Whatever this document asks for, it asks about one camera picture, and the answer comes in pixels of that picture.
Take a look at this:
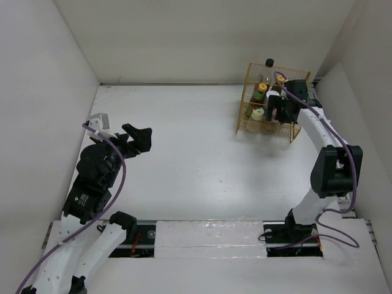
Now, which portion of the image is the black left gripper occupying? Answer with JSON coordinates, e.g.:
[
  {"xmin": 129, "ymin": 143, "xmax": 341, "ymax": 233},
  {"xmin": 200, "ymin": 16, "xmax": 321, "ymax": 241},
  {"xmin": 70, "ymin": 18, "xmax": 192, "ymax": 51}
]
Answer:
[{"xmin": 94, "ymin": 122, "xmax": 152, "ymax": 186}]

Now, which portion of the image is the blue label silver-lid shaker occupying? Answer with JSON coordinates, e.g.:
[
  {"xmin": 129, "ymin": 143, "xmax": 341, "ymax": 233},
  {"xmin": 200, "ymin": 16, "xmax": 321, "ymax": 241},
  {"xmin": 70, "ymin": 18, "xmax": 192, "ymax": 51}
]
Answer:
[{"xmin": 266, "ymin": 90, "xmax": 280, "ymax": 100}]

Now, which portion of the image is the beige yellow-cap spice jar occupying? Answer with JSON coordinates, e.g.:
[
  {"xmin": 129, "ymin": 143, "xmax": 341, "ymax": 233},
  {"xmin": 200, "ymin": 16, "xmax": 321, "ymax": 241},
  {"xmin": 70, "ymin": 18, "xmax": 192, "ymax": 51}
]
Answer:
[{"xmin": 246, "ymin": 108, "xmax": 264, "ymax": 132}]

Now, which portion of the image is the sauce bottle yellow cap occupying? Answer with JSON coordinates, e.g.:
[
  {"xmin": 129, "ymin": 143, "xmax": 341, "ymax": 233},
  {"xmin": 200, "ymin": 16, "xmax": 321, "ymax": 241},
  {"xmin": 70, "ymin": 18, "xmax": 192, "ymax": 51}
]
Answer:
[
  {"xmin": 245, "ymin": 83, "xmax": 268, "ymax": 117},
  {"xmin": 272, "ymin": 74, "xmax": 285, "ymax": 94}
]

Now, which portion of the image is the clear bottle black cap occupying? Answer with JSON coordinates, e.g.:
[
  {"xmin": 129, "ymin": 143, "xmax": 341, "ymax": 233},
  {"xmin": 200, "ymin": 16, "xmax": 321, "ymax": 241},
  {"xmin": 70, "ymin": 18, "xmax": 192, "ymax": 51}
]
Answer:
[{"xmin": 262, "ymin": 58, "xmax": 275, "ymax": 89}]

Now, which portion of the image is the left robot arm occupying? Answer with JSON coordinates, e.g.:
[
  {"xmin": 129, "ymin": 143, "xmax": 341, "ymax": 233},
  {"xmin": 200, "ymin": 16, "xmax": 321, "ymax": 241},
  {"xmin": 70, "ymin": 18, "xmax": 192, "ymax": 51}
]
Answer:
[{"xmin": 16, "ymin": 120, "xmax": 153, "ymax": 293}]

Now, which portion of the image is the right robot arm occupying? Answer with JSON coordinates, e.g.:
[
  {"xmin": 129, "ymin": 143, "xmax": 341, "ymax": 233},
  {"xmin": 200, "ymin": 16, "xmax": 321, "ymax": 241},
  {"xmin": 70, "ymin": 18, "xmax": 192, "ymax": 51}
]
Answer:
[{"xmin": 266, "ymin": 95, "xmax": 363, "ymax": 244}]

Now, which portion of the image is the yellow wire rack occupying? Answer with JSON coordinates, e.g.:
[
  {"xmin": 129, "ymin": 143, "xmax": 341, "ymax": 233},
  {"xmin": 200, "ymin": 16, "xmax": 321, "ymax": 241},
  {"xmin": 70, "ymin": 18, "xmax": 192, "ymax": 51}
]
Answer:
[{"xmin": 236, "ymin": 63, "xmax": 301, "ymax": 143}]

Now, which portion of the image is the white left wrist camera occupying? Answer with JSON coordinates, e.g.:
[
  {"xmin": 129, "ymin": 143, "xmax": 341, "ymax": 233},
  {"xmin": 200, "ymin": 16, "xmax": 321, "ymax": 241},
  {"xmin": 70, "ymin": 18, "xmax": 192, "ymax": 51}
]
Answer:
[{"xmin": 87, "ymin": 113, "xmax": 110, "ymax": 137}]

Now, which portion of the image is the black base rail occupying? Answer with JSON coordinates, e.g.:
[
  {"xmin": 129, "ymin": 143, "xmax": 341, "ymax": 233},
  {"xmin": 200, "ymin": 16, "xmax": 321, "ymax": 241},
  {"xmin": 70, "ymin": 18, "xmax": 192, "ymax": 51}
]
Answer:
[{"xmin": 110, "ymin": 220, "xmax": 323, "ymax": 259}]

